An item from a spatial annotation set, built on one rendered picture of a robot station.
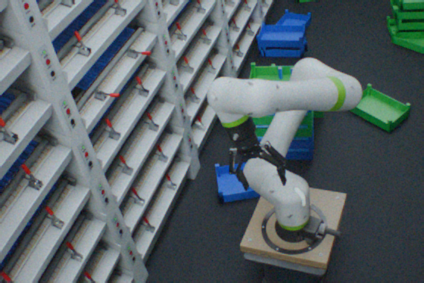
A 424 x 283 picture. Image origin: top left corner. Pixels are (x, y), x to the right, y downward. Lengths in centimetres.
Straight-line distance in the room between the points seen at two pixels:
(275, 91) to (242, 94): 9
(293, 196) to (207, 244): 73
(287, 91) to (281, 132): 39
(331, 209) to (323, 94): 59
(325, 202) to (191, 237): 70
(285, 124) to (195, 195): 90
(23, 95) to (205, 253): 119
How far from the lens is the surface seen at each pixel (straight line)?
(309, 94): 153
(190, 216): 249
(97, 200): 183
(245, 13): 335
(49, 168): 161
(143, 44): 206
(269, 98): 138
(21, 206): 154
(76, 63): 168
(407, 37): 365
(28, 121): 151
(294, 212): 178
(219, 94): 146
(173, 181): 248
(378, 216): 242
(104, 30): 183
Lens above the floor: 187
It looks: 41 degrees down
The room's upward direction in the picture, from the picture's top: 12 degrees counter-clockwise
